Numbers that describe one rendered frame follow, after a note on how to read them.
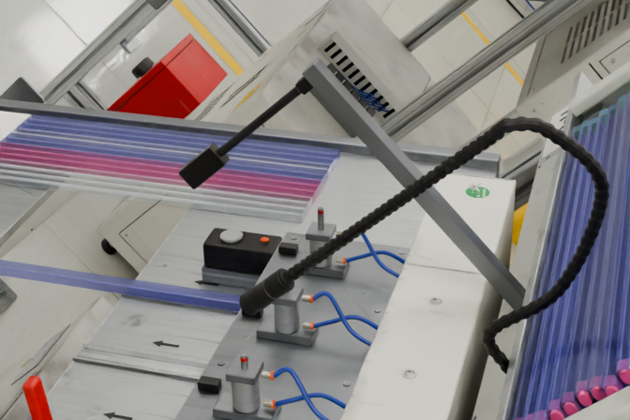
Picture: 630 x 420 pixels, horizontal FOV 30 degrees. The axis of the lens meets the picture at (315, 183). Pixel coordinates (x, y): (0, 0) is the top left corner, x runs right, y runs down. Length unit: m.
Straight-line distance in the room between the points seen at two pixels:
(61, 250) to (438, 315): 1.73
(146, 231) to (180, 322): 1.47
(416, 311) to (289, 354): 0.12
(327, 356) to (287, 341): 0.04
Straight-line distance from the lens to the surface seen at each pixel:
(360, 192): 1.39
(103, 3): 3.34
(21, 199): 1.43
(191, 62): 1.95
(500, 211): 1.19
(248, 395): 0.94
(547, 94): 2.24
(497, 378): 0.98
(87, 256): 2.72
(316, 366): 1.01
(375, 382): 0.96
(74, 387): 1.11
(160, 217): 2.60
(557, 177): 1.15
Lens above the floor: 1.80
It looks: 30 degrees down
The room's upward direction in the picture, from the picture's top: 54 degrees clockwise
